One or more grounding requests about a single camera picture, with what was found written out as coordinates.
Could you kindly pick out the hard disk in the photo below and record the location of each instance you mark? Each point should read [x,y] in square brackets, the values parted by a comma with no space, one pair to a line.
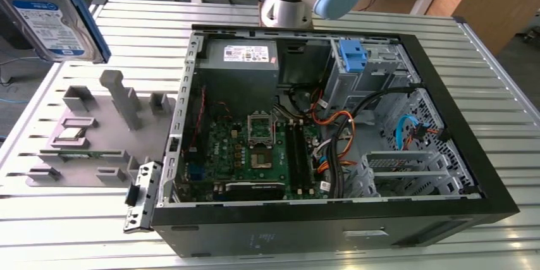
[45,20]

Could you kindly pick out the metal disk bay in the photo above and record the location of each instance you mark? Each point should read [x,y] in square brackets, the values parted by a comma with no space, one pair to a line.
[404,173]

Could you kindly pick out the black mesh waste bin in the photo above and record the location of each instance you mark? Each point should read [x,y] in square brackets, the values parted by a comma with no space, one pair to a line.
[12,36]

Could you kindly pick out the silver CPU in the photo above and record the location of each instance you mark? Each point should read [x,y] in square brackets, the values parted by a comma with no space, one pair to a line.
[71,133]

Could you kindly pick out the green RAM stick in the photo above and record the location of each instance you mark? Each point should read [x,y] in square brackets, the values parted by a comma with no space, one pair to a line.
[80,155]

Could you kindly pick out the grey parts rack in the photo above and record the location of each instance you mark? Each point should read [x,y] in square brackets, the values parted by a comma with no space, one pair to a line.
[109,153]

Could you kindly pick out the grey power supply unit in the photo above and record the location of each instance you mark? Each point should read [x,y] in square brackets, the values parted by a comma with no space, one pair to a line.
[240,83]

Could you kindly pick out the green motherboard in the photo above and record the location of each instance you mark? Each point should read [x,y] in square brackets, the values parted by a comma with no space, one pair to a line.
[228,153]

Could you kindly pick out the CPU socket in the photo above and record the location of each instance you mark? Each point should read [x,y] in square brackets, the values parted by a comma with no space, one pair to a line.
[261,160]

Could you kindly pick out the blue plastic drive latch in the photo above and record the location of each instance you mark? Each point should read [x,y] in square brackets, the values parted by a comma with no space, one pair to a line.
[349,56]

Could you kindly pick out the black RAM slot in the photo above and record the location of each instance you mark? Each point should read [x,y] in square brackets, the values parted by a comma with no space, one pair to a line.
[304,159]
[292,156]

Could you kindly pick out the black graphics card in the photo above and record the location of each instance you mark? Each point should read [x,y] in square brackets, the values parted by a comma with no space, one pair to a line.
[253,189]

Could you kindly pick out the metal drive cage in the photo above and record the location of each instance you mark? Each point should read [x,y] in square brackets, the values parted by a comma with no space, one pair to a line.
[375,74]

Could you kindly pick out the black open PC case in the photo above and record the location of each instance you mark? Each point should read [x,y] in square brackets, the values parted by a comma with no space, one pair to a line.
[295,235]

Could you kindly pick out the metal card retention bracket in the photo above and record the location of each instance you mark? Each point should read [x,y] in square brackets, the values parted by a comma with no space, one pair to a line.
[145,187]

